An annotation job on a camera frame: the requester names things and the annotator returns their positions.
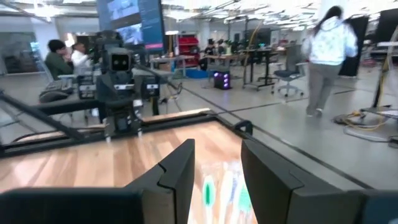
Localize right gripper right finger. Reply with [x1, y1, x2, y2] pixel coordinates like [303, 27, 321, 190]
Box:
[240, 138, 364, 224]

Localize large blue screen monitor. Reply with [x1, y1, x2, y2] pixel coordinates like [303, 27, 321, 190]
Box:
[95, 0, 166, 53]

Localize red storage bins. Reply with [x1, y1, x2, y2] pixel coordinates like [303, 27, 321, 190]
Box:
[177, 35, 200, 68]

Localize yellow floor cable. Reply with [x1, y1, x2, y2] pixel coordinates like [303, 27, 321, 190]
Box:
[331, 109, 391, 132]

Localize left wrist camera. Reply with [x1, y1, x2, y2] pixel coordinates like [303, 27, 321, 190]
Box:
[107, 46, 133, 74]

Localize black computer with lights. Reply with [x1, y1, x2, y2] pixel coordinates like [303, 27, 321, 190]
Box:
[212, 70, 231, 91]

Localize black equipment stand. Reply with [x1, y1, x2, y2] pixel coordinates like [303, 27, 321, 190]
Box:
[359, 29, 398, 121]

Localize blue storage bin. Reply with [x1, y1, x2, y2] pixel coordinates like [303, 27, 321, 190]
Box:
[185, 68, 210, 79]

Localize person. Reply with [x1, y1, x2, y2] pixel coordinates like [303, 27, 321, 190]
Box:
[44, 39, 75, 80]
[70, 42, 95, 75]
[300, 5, 359, 118]

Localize black standing desk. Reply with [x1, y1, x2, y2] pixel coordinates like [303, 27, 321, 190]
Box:
[241, 46, 282, 91]

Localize grey office chair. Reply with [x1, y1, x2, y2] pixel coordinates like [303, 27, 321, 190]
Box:
[271, 44, 309, 98]

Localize small black frame hook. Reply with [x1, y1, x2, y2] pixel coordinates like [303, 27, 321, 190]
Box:
[233, 119, 254, 137]

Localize black aluminium table frame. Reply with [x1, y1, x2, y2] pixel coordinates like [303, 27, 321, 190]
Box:
[0, 90, 254, 159]

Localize black partition panel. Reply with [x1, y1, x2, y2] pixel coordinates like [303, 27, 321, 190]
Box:
[338, 15, 371, 78]

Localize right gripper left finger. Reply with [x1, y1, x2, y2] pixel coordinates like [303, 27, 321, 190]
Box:
[123, 138, 196, 224]

